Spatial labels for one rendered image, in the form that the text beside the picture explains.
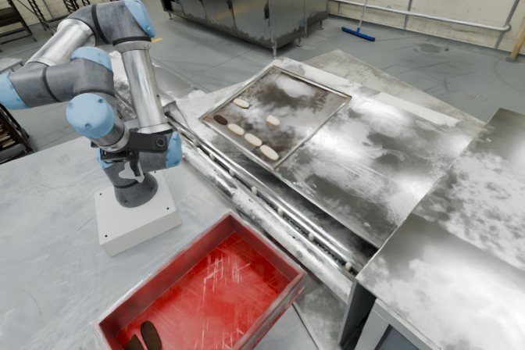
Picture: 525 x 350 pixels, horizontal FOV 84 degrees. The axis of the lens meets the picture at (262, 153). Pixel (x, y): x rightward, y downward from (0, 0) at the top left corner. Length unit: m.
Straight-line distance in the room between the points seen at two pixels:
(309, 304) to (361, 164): 0.50
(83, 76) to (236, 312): 0.70
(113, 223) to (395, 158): 1.01
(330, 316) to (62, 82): 0.85
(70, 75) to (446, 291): 0.72
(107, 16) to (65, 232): 0.78
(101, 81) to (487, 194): 0.72
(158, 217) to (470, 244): 0.88
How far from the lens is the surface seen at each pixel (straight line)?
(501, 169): 0.64
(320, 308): 0.93
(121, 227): 1.11
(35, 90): 0.74
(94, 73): 0.69
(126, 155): 0.82
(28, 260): 1.35
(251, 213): 1.04
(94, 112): 0.63
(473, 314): 0.46
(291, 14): 4.03
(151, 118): 1.00
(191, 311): 0.97
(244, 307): 0.93
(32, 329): 1.18
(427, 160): 1.15
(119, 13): 1.03
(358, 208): 1.01
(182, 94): 1.86
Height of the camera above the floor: 1.69
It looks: 42 degrees down
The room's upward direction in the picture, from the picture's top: 7 degrees counter-clockwise
